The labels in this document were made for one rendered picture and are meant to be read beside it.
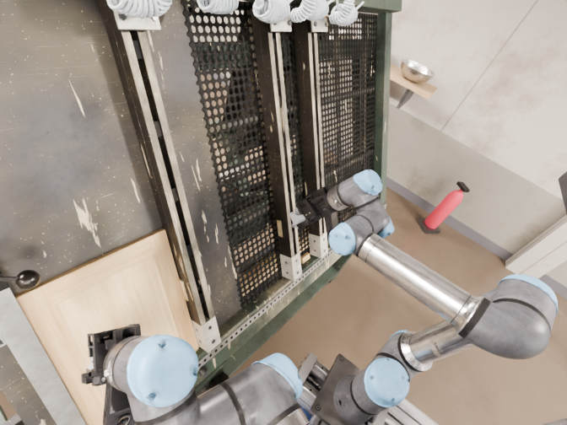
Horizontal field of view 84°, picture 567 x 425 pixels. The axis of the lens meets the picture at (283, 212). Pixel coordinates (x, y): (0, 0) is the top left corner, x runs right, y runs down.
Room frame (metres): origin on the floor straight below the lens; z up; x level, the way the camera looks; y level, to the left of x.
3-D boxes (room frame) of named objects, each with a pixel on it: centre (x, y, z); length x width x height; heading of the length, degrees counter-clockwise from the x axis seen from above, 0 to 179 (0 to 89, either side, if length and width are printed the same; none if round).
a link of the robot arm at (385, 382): (0.47, -0.47, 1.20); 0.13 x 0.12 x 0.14; 150
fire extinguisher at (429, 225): (3.10, -1.60, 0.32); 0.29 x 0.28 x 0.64; 163
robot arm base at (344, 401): (0.46, -0.46, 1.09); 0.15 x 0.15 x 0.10
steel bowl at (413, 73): (3.36, -0.61, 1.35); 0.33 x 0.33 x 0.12
